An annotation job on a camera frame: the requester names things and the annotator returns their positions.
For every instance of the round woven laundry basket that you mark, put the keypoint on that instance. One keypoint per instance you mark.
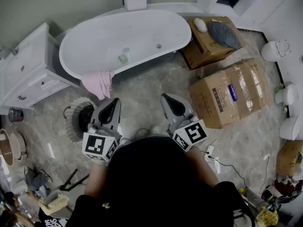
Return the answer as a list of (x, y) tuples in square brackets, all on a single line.
[(71, 119)]

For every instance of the chrome faucet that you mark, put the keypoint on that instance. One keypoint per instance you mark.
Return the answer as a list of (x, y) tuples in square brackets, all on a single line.
[(8, 52)]

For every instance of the grey cushion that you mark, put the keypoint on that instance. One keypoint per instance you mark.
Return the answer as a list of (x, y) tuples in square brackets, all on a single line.
[(223, 35)]

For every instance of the black mesh trash bin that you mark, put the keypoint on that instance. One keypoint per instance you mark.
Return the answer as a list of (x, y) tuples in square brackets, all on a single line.
[(16, 115)]

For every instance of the cardboard box with printed side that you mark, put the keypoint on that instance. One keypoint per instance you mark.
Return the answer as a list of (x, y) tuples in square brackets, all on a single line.
[(201, 55)]

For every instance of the round beige coffee table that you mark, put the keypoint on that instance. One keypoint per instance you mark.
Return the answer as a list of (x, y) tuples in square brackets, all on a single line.
[(11, 148)]

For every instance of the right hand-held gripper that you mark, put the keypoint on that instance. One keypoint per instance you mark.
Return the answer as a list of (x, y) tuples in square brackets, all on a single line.
[(194, 132)]

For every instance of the yellow towel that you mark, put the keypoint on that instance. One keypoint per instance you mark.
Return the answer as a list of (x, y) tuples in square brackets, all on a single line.
[(54, 204)]

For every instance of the clear bottle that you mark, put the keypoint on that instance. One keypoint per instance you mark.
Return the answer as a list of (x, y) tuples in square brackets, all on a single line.
[(126, 52)]

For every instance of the white ceramic fixture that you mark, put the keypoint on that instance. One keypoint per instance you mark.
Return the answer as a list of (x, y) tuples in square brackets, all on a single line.
[(272, 51), (287, 94), (290, 128)]

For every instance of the white oval bathtub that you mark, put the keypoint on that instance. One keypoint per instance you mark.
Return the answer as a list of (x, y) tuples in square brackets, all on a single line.
[(118, 32)]

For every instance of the small cardboard box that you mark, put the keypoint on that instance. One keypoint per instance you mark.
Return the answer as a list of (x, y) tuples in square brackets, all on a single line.
[(287, 157)]

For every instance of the large taped cardboard box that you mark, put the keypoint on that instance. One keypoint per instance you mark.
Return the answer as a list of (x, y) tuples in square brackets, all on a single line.
[(248, 86)]

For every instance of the green soap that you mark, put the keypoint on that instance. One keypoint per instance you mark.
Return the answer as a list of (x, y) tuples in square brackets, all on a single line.
[(122, 58)]

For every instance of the person's left forearm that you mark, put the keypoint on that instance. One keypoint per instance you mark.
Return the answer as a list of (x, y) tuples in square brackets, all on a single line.
[(94, 181)]

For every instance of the pink waffle-textured towel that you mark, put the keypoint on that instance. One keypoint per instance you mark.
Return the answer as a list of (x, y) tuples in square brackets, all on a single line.
[(99, 84)]

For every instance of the white power strip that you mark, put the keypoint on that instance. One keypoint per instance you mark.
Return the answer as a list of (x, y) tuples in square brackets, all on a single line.
[(209, 151)]

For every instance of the blue tube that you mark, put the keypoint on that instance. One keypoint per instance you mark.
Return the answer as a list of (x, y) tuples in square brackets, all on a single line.
[(232, 93)]

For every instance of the person's right forearm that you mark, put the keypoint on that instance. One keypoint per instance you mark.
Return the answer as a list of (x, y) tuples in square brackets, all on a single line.
[(203, 169)]

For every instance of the person's black shirt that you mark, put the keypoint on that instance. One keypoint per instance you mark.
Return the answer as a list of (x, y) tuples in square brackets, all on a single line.
[(154, 185)]

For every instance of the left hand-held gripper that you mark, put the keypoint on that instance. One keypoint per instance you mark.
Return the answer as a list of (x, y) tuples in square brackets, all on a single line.
[(93, 145)]

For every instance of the white vanity cabinet with sink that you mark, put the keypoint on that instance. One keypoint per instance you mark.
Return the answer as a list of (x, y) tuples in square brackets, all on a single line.
[(28, 63)]

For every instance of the pile of mixed clutter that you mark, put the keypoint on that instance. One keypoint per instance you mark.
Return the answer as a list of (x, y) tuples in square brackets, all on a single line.
[(281, 185)]

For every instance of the person's right shoe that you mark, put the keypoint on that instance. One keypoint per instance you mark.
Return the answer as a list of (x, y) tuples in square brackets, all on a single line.
[(155, 129)]

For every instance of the pale wristband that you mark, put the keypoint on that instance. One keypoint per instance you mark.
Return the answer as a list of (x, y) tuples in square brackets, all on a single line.
[(99, 163)]

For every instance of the grey chair with black legs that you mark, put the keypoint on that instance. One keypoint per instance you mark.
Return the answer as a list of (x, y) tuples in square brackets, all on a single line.
[(53, 197)]

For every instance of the white plush toy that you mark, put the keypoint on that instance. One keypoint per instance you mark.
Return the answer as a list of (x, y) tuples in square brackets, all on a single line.
[(200, 25)]

